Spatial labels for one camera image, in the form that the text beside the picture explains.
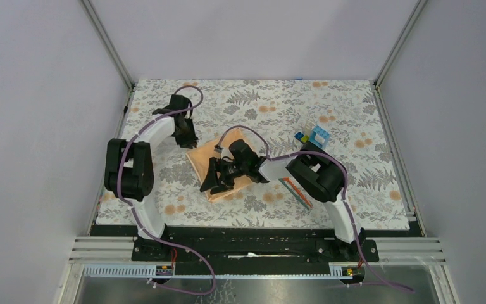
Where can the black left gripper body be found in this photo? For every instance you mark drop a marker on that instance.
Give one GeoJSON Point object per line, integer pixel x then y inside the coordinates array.
{"type": "Point", "coordinates": [186, 135]}

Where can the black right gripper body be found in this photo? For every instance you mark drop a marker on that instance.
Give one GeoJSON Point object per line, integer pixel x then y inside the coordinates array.
{"type": "Point", "coordinates": [230, 171]}

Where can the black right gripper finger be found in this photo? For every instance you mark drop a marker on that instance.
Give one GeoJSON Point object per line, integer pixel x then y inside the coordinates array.
{"type": "Point", "coordinates": [211, 179]}
{"type": "Point", "coordinates": [221, 186]}

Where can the peach satin napkin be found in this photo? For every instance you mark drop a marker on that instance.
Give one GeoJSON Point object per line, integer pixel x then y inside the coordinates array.
{"type": "Point", "coordinates": [199, 159]}

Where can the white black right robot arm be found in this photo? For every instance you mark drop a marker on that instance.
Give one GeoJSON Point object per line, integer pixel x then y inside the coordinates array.
{"type": "Point", "coordinates": [323, 177]}

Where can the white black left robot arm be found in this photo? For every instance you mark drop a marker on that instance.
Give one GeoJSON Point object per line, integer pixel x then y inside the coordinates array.
{"type": "Point", "coordinates": [129, 171]}

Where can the floral patterned table mat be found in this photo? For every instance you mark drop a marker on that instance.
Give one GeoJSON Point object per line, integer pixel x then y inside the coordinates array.
{"type": "Point", "coordinates": [273, 111]}

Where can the orange plastic fork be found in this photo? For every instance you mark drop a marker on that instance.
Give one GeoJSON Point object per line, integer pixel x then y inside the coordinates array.
{"type": "Point", "coordinates": [298, 192]}

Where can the colourful toy brick pile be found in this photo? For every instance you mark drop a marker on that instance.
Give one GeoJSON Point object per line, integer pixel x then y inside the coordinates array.
{"type": "Point", "coordinates": [313, 133]}

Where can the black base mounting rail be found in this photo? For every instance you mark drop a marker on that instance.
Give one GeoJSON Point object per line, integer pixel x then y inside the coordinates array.
{"type": "Point", "coordinates": [236, 251]}

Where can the left aluminium frame post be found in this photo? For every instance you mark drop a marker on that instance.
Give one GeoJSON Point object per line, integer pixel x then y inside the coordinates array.
{"type": "Point", "coordinates": [107, 43]}

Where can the aluminium frame post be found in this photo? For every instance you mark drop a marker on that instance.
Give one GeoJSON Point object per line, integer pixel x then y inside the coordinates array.
{"type": "Point", "coordinates": [107, 43]}
{"type": "Point", "coordinates": [400, 41]}

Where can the right aluminium frame post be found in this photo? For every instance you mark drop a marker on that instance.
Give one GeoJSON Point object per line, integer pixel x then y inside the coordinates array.
{"type": "Point", "coordinates": [400, 41]}

